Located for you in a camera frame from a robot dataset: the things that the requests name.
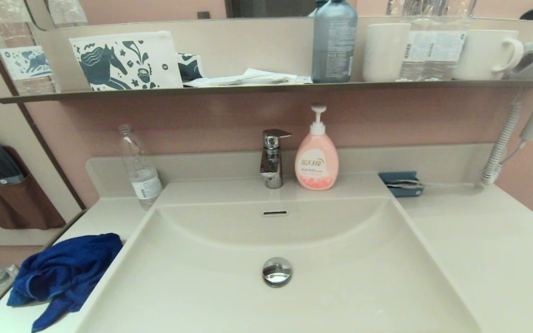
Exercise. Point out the chrome faucet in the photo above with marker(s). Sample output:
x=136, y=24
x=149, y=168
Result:
x=272, y=166

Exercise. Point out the blue terry cleaning cloth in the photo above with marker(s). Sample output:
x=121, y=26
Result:
x=63, y=273

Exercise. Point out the white ceramic sink basin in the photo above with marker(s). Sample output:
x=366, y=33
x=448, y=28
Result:
x=363, y=277

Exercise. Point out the pink soap pump bottle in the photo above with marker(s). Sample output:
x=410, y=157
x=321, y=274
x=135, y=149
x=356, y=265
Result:
x=316, y=162

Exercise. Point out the white paper packets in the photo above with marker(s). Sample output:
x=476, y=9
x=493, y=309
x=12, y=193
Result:
x=252, y=77

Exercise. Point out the chrome drain stopper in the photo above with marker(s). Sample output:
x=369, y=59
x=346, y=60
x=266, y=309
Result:
x=276, y=272

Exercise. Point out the slim clear plastic water bottle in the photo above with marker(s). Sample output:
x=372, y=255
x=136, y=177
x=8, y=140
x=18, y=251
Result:
x=144, y=180

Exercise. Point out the small horse print pouch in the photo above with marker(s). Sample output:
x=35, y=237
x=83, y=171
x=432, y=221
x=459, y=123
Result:
x=190, y=67

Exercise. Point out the blue plastic holder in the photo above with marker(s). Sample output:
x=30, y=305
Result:
x=398, y=177

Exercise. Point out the grey plastic bottle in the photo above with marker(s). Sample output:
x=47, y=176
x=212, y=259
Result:
x=334, y=46

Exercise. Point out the silver metal clip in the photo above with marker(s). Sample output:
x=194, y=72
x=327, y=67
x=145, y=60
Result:
x=405, y=184

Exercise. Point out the large horse print pouch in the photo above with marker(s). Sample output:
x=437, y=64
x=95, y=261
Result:
x=123, y=60

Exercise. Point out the clear bottle horse print label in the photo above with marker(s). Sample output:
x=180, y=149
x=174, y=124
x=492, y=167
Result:
x=21, y=60

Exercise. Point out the small bottle grey cap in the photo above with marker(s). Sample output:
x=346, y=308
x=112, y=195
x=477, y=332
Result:
x=2, y=277

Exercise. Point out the metal wall shelf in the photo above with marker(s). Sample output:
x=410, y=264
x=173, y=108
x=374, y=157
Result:
x=266, y=87

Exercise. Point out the wall mirror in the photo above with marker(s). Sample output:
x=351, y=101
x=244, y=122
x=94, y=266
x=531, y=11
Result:
x=155, y=9

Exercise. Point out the brown wall pouch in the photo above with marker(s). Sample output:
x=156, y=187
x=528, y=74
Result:
x=26, y=203

